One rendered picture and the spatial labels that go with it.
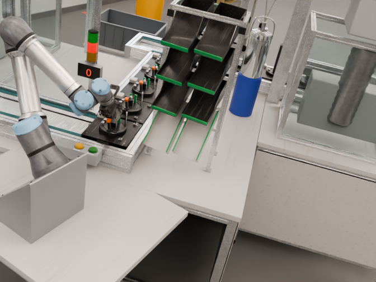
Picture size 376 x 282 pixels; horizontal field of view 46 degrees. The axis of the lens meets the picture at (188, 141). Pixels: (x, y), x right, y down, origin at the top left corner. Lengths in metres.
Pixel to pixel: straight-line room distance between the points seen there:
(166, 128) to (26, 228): 0.82
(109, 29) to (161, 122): 2.12
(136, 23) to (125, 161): 2.55
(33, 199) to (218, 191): 0.92
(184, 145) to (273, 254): 1.36
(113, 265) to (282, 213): 1.50
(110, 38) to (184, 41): 2.29
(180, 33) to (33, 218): 0.99
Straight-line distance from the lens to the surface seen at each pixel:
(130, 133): 2.31
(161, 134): 2.19
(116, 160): 2.19
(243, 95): 2.86
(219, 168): 2.37
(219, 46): 1.99
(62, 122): 2.46
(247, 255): 3.18
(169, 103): 2.13
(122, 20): 4.58
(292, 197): 2.91
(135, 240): 1.88
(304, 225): 3.05
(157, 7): 6.63
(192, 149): 2.16
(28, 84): 1.98
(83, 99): 1.82
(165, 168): 2.28
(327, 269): 3.35
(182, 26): 2.06
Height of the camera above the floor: 2.20
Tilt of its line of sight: 32 degrees down
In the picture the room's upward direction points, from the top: 12 degrees clockwise
